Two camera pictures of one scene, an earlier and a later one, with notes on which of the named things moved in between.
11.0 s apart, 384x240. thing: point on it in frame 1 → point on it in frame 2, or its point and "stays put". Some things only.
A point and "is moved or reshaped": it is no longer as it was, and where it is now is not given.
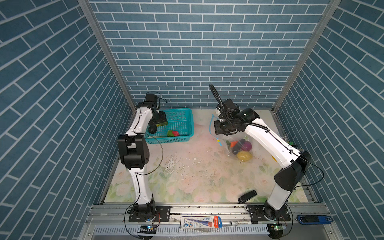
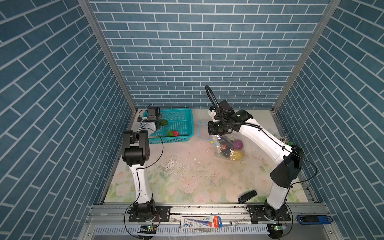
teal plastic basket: (180, 120) stays put
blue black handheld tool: (314, 219) stays put
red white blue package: (201, 222) stays put
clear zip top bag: (238, 145) is moved or reshaped
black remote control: (247, 196) stays put
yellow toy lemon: (244, 156) is moved or reshaped
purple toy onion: (247, 146) → (238, 144)
